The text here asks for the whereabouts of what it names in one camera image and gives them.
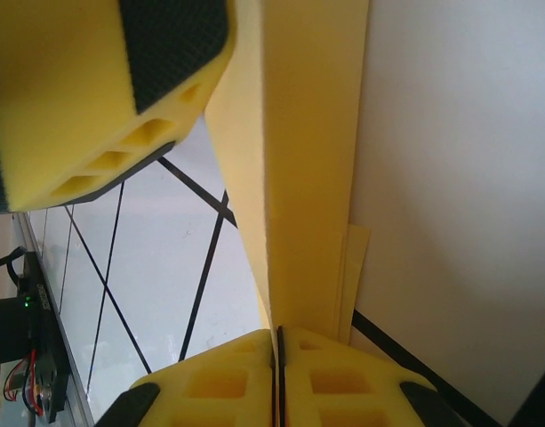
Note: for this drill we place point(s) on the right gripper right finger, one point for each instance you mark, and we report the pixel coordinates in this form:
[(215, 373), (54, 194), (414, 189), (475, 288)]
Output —
[(343, 391)]

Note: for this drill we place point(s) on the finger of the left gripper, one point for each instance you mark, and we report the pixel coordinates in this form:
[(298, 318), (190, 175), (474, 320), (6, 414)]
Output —
[(67, 89)]

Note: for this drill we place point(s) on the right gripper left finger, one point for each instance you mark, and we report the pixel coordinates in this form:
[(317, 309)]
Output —
[(218, 391)]

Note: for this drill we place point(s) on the yellow cloth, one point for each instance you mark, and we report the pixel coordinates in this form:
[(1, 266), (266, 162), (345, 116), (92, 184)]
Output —
[(307, 178)]

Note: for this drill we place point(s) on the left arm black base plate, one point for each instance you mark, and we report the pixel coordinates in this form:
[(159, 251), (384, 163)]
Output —
[(47, 338)]

